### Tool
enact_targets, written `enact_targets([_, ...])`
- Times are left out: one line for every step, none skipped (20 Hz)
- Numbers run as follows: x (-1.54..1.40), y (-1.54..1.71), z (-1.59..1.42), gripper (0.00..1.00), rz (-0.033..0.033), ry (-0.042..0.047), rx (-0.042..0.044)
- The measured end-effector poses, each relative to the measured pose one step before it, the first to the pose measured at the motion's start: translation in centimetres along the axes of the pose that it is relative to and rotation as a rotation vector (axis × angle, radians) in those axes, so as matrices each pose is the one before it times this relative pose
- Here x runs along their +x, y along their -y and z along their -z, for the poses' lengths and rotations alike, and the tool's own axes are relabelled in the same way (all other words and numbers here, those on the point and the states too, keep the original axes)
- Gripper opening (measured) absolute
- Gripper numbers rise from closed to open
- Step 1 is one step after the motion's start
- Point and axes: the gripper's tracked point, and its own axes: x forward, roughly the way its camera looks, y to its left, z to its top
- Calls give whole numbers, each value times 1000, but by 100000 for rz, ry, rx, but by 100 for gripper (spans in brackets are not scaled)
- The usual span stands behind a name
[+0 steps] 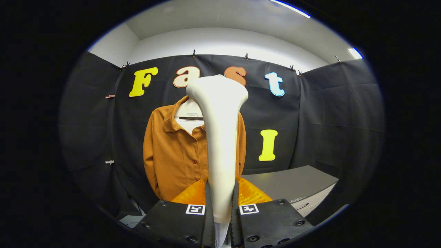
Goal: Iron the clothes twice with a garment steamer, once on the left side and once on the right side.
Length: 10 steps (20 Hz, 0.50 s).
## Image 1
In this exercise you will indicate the red clip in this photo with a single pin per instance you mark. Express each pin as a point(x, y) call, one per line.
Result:
point(110, 96)

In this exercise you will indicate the white mannequin torso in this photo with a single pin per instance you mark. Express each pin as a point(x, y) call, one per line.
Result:
point(189, 109)

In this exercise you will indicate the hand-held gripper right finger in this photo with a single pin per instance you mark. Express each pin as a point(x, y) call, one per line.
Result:
point(235, 224)

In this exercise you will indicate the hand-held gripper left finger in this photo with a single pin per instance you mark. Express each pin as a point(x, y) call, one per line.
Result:
point(208, 224)

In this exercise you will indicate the white garment steamer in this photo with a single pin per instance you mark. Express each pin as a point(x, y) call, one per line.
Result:
point(220, 137)

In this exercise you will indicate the grey drawer cabinet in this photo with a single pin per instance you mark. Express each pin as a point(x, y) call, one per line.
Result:
point(293, 182)

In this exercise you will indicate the long ceiling light panel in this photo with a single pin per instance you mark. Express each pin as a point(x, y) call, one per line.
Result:
point(296, 10)

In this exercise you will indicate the black backdrop cloth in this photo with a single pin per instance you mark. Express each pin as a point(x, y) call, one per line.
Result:
point(327, 120)

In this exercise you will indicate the orange button-up shirt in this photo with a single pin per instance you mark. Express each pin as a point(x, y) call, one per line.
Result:
point(172, 155)

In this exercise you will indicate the small ceiling light panel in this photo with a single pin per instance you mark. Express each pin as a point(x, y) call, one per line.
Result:
point(355, 53)

